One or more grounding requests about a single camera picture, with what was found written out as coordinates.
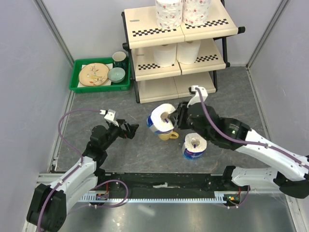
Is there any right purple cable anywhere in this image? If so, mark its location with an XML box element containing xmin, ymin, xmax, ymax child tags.
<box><xmin>197</xmin><ymin>87</ymin><xmax>309</xmax><ymax>210</ymax></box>

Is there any cream three-tier shelf rack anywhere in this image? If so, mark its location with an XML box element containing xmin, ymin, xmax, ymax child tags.
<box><xmin>122</xmin><ymin>0</ymin><xmax>246</xmax><ymax>103</ymax></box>

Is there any blue paper towel roll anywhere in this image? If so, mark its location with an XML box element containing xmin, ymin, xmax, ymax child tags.
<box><xmin>182</xmin><ymin>133</ymin><xmax>207</xmax><ymax>160</ymax></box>
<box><xmin>146</xmin><ymin>103</ymin><xmax>176</xmax><ymax>134</ymax></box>

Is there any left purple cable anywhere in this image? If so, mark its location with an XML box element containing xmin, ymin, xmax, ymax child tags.
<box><xmin>36</xmin><ymin>108</ymin><xmax>129</xmax><ymax>232</ymax></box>

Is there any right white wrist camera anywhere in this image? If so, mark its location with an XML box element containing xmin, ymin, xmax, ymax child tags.
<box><xmin>187</xmin><ymin>85</ymin><xmax>208</xmax><ymax>107</ymax></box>

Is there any green plastic tray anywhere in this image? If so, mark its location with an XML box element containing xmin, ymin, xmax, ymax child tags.
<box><xmin>69</xmin><ymin>56</ymin><xmax>131</xmax><ymax>94</ymax></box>

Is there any yellow ceramic mug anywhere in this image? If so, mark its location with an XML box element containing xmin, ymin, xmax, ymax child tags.
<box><xmin>158</xmin><ymin>130</ymin><xmax>179</xmax><ymax>141</ymax></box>

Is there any light green ceramic bowl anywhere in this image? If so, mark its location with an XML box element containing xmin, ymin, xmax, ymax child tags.
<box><xmin>108</xmin><ymin>67</ymin><xmax>126</xmax><ymax>83</ymax></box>

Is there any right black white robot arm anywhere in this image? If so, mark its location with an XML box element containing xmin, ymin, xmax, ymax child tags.
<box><xmin>168</xmin><ymin>101</ymin><xmax>309</xmax><ymax>199</ymax></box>

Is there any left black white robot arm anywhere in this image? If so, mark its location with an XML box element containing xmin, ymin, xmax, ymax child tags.
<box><xmin>26</xmin><ymin>119</ymin><xmax>139</xmax><ymax>232</ymax></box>

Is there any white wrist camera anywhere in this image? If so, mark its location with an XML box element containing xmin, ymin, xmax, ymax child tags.
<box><xmin>104</xmin><ymin>110</ymin><xmax>119</xmax><ymax>127</ymax></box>
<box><xmin>187</xmin><ymin>85</ymin><xmax>208</xmax><ymax>107</ymax></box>

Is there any floral ceramic plate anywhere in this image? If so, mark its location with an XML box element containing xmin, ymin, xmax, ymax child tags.
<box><xmin>78</xmin><ymin>62</ymin><xmax>110</xmax><ymax>87</ymax></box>

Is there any blue slotted cable duct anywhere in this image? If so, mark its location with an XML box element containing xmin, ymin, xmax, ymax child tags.
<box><xmin>78</xmin><ymin>192</ymin><xmax>240</xmax><ymax>203</ymax></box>

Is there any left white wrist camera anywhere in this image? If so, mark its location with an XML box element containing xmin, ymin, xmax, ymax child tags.
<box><xmin>104</xmin><ymin>110</ymin><xmax>119</xmax><ymax>127</ymax></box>

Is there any floral white paper towel roll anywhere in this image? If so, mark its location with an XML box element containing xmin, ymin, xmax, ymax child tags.
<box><xmin>182</xmin><ymin>0</ymin><xmax>211</xmax><ymax>26</ymax></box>

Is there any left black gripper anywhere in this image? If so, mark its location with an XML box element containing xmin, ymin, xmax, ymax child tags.
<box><xmin>102</xmin><ymin>119</ymin><xmax>138</xmax><ymax>150</ymax></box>

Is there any purple cable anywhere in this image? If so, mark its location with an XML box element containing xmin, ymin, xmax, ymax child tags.
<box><xmin>197</xmin><ymin>87</ymin><xmax>309</xmax><ymax>210</ymax></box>
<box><xmin>36</xmin><ymin>108</ymin><xmax>129</xmax><ymax>232</ymax></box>

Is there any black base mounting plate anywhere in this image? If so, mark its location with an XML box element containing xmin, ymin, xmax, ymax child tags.
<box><xmin>94</xmin><ymin>172</ymin><xmax>252</xmax><ymax>201</ymax></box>

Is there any plain white paper towel roll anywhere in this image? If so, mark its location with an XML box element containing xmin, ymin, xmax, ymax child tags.
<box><xmin>153</xmin><ymin>43</ymin><xmax>177</xmax><ymax>67</ymax></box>
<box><xmin>176</xmin><ymin>40</ymin><xmax>201</xmax><ymax>65</ymax></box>

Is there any dark green mug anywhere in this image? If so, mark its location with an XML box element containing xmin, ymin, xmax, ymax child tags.
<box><xmin>112</xmin><ymin>51</ymin><xmax>126</xmax><ymax>70</ymax></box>

